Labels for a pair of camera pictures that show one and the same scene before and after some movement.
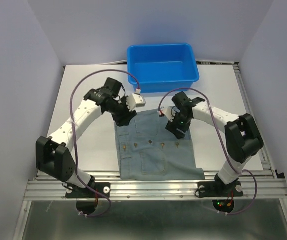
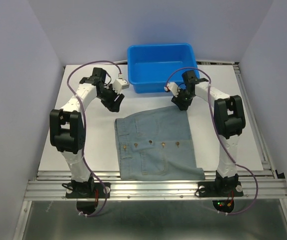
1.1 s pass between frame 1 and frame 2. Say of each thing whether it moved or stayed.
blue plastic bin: stayed
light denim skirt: stayed
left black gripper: moved
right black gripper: moved
